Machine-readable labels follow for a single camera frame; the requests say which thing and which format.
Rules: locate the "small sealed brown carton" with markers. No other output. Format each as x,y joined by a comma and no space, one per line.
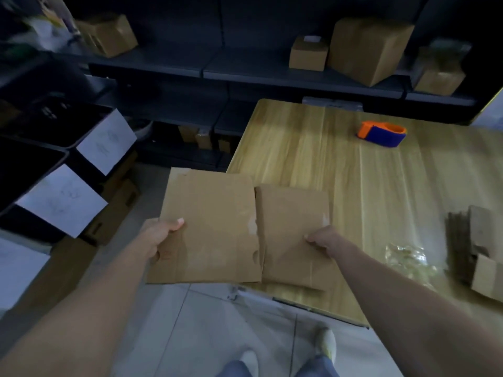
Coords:
438,78

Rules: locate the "small carton with white label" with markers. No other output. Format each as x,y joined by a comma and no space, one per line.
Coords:
308,54

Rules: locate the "white yellow plastic packet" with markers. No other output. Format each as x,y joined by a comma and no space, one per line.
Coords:
43,31

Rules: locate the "grey wrapped item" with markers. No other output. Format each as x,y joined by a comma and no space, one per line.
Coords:
452,47

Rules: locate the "person's right hand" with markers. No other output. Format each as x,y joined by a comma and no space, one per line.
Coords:
328,239

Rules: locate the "large sealed brown carton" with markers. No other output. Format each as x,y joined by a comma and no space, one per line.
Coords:
369,50

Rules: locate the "person's white right shoe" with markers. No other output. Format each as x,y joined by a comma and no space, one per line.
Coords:
327,343

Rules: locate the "dim brown flattened carton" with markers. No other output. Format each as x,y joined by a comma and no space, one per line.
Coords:
114,208

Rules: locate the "person's blue jeans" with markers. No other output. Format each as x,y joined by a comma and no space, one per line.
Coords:
314,369

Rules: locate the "white flat board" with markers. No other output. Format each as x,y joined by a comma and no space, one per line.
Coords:
19,274
106,143
63,202

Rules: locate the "dark metal shelf unit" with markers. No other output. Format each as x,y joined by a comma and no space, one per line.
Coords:
177,66

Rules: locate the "grey metal table frame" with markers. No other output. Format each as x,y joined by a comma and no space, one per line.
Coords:
298,306

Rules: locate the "brown carton with black print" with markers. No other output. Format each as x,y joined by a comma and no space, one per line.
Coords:
108,35

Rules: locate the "black plastic crate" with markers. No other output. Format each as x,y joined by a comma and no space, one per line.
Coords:
51,121
23,172

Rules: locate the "person's white shoe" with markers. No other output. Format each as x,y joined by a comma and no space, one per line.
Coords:
327,343
249,363

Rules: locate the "white plastic bag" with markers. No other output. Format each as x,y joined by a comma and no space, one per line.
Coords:
142,129

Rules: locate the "person's left hand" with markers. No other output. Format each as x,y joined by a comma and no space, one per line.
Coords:
161,231

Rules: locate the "person's left forearm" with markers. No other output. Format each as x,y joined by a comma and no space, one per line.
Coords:
78,310

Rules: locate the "person's right forearm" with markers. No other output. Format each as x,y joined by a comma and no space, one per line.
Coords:
412,310

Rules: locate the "clear tape wad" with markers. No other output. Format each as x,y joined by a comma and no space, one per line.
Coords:
410,263

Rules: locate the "person's white left shoe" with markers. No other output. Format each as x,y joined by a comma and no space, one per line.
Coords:
249,363

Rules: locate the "brown cardboard box long flaps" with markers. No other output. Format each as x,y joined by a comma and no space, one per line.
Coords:
291,219

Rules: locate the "orange blue yellow tape roll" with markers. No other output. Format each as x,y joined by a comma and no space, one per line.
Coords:
383,137

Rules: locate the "small dim brown carton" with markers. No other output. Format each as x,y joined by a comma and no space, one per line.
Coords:
196,138

